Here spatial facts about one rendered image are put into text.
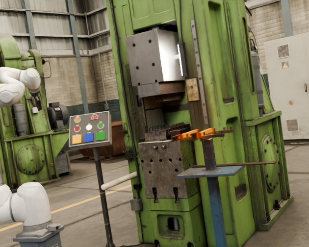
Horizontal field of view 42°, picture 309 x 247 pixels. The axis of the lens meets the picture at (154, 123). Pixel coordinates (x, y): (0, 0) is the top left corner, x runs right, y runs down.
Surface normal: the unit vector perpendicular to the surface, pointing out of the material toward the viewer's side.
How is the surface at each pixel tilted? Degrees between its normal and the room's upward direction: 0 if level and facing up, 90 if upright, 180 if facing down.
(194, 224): 90
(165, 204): 90
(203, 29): 90
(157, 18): 90
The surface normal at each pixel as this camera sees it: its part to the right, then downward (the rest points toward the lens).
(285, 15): -0.67, 0.14
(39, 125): 0.60, -0.24
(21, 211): 0.00, 0.07
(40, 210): 0.58, -0.04
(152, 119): 0.84, -0.09
